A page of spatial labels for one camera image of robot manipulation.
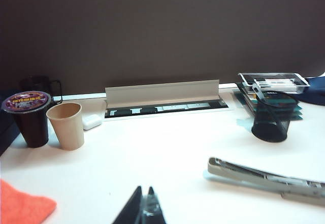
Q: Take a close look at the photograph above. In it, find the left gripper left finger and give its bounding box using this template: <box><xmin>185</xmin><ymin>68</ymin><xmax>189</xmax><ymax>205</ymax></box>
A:
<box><xmin>111</xmin><ymin>186</ymin><xmax>143</xmax><ymax>224</ymax></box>

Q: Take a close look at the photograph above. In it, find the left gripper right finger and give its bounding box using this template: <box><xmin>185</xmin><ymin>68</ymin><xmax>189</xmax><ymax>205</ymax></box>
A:
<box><xmin>141</xmin><ymin>186</ymin><xmax>167</xmax><ymax>224</ymax></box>

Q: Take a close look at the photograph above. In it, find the beige long-reach stapler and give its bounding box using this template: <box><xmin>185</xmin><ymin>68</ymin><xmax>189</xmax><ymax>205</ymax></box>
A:
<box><xmin>207</xmin><ymin>157</ymin><xmax>325</xmax><ymax>209</ymax></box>

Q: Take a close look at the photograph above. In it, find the white earbud case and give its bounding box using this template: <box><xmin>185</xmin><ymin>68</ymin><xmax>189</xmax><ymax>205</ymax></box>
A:
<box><xmin>83</xmin><ymin>114</ymin><xmax>102</xmax><ymax>131</ymax></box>

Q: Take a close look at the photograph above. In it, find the recessed desk power tray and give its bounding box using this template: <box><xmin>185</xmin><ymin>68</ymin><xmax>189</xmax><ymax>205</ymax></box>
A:
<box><xmin>103</xmin><ymin>99</ymin><xmax>229</xmax><ymax>120</ymax></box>

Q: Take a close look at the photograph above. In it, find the beige paper cup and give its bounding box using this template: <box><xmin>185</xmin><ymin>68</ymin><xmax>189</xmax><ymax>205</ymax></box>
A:
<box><xmin>46</xmin><ymin>103</ymin><xmax>85</xmax><ymax>151</ymax></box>

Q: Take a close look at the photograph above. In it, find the orange cloth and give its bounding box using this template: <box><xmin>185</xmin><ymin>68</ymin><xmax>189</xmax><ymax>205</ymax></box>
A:
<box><xmin>0</xmin><ymin>179</ymin><xmax>57</xmax><ymax>224</ymax></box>

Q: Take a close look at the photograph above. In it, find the dark cup purple lid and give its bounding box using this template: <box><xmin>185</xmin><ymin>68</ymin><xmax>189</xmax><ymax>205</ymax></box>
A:
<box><xmin>1</xmin><ymin>90</ymin><xmax>53</xmax><ymax>148</ymax></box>

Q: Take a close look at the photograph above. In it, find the colourful picture book stack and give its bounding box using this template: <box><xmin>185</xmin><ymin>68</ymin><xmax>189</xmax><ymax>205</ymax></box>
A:
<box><xmin>232</xmin><ymin>83</ymin><xmax>305</xmax><ymax>121</ymax></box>

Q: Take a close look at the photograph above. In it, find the black mesh pen holder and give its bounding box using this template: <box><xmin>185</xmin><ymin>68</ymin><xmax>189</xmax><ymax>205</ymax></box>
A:
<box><xmin>251</xmin><ymin>90</ymin><xmax>300</xmax><ymax>143</ymax></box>

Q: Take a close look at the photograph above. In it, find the black mug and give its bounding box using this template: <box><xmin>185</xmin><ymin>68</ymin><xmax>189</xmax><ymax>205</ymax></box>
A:
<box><xmin>19</xmin><ymin>75</ymin><xmax>63</xmax><ymax>103</ymax></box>

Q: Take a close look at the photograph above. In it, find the white marker pen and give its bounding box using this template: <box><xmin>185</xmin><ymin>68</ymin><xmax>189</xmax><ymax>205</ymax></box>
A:
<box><xmin>252</xmin><ymin>83</ymin><xmax>298</xmax><ymax>92</ymax></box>
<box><xmin>255</xmin><ymin>78</ymin><xmax>297</xmax><ymax>85</ymax></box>

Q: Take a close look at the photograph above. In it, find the brown desk partition panel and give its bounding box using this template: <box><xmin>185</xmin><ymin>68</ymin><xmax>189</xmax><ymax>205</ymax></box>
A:
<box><xmin>0</xmin><ymin>0</ymin><xmax>325</xmax><ymax>100</ymax></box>

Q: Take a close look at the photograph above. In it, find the navy blue rubber slipper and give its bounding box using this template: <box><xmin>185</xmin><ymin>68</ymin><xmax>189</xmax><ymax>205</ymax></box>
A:
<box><xmin>302</xmin><ymin>74</ymin><xmax>325</xmax><ymax>105</ymax></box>

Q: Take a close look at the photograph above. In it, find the grey cable tray lid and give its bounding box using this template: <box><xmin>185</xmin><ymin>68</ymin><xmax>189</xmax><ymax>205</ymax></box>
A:
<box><xmin>105</xmin><ymin>79</ymin><xmax>220</xmax><ymax>109</ymax></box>

